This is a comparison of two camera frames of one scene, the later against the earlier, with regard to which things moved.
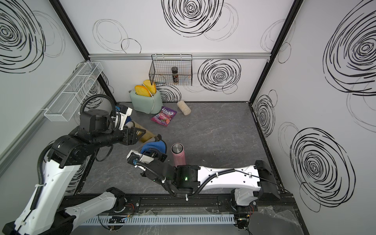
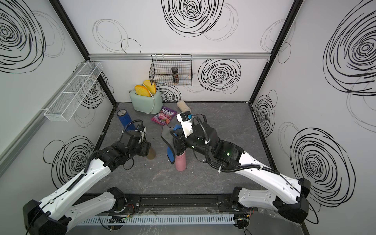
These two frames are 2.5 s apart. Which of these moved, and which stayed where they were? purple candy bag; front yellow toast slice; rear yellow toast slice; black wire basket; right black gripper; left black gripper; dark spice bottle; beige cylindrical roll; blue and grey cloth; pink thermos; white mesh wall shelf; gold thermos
Moved: gold thermos; left black gripper; blue and grey cloth; right black gripper
Stayed: purple candy bag; front yellow toast slice; white mesh wall shelf; beige cylindrical roll; pink thermos; black wire basket; dark spice bottle; rear yellow toast slice
